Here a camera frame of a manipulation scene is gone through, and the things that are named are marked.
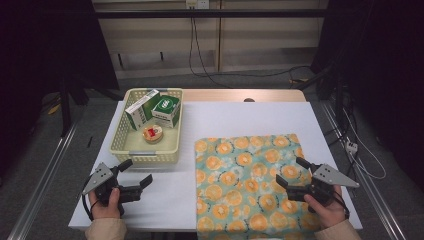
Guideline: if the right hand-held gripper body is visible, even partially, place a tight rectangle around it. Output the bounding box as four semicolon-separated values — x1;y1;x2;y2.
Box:
285;162;361;214

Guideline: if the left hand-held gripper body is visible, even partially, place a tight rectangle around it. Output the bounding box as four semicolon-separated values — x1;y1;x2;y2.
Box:
81;162;144;216

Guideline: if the cream plastic basket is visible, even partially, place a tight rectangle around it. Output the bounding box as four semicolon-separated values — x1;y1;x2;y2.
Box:
109;87;184;165

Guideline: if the round tin red label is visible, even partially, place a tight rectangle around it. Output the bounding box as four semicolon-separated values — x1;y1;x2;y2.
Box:
142;124;164;144

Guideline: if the orange print fabric bag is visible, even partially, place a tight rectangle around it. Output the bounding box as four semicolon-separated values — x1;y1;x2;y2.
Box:
194;133;323;240

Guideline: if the tall green white box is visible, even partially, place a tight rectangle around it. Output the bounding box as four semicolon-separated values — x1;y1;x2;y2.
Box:
124;88;161;131

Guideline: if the short green white box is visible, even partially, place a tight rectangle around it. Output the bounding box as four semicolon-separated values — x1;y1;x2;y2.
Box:
151;94;182;129

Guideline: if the person's left hand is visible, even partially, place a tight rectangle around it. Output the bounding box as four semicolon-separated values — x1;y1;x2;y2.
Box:
88;187;122;220

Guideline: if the person's right hand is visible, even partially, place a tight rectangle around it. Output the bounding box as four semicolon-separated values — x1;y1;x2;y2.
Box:
303;184;349;230

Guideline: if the white power strip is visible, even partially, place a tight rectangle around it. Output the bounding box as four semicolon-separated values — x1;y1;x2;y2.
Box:
345;140;359;155

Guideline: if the black metal stand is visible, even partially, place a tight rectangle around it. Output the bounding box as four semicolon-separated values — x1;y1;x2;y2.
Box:
59;76;89;138

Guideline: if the white table board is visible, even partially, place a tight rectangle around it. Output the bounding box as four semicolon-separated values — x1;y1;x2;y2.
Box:
68;100;364;233

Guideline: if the black horizontal bar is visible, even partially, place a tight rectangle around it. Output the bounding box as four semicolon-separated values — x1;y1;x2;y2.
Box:
94;9;328;19

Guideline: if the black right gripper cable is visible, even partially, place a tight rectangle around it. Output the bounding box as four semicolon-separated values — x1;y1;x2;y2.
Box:
333;191;351;219

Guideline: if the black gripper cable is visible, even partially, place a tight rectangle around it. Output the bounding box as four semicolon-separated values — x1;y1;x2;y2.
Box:
333;191;351;219
81;194;96;222

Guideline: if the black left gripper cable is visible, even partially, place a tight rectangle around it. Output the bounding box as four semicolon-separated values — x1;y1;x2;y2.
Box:
81;194;96;222

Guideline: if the white floor cable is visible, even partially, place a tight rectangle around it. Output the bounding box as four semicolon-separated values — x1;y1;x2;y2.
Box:
343;109;388;181

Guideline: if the aluminium floor rail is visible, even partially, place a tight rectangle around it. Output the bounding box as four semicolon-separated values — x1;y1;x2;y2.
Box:
6;123;79;240
321;101;408;240

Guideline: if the black hanging wall cable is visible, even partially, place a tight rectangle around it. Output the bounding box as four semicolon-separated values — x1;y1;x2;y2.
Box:
188;16;314;88

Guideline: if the white wall outlet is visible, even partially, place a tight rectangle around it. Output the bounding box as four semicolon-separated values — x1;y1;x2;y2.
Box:
185;0;210;10

